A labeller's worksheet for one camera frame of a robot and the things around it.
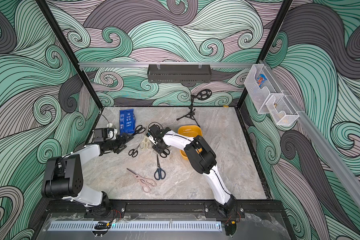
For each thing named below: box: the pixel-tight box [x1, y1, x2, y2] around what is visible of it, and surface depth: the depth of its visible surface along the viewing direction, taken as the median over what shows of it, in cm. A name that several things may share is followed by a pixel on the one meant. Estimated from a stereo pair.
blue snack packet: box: [119, 109, 136, 136], surface depth 109 cm
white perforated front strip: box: [49, 222, 222, 232], surface depth 71 cm
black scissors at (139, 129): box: [131, 125, 146, 136], surface depth 108 cm
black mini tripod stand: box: [176, 89, 212, 128], surface depth 96 cm
